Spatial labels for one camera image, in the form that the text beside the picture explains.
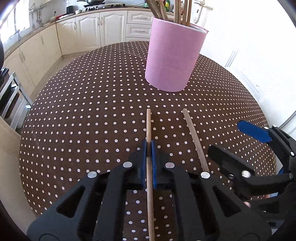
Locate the gas stove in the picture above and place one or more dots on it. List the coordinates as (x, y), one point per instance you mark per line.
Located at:
(101, 7)

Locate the black kettle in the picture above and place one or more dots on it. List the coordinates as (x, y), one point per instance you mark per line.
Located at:
(70, 9)

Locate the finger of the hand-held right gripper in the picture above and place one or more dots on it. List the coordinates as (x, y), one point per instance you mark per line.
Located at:
(254, 133)
(226, 160)

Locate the pink cylindrical holder cup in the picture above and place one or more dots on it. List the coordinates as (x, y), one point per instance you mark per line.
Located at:
(173, 58)

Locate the white panel door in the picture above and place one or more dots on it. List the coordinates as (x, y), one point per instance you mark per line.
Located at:
(242, 46)

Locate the barred kitchen window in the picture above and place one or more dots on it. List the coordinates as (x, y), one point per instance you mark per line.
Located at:
(18, 18)

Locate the metal shelf rack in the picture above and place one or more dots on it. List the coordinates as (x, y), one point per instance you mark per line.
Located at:
(13, 92)

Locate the brown polka dot tablecloth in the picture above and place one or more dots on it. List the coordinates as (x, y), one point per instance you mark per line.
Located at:
(92, 104)

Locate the group of condiment bottles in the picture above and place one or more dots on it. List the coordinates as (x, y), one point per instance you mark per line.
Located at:
(167, 4)

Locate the hanging utensil rack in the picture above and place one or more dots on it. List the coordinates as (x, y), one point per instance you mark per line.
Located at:
(38, 16)

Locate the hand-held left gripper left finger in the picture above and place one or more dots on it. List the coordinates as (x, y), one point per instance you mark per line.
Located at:
(144, 166)

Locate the beige side cabinet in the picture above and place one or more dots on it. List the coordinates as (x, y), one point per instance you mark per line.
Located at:
(9, 150)

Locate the steel wok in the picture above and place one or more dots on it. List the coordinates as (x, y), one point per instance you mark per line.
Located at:
(92, 1)

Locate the cream lower kitchen cabinets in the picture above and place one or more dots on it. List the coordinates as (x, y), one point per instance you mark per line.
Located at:
(81, 30)

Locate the wooden chopstick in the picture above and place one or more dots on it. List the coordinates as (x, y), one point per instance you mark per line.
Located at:
(194, 136)
(149, 125)

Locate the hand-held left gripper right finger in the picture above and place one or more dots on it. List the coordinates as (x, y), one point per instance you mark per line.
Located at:
(154, 166)

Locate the bundle of wooden chopsticks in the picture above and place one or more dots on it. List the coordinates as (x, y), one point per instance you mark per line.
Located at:
(157, 9)

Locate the red tray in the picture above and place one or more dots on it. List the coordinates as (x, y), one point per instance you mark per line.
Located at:
(61, 16)

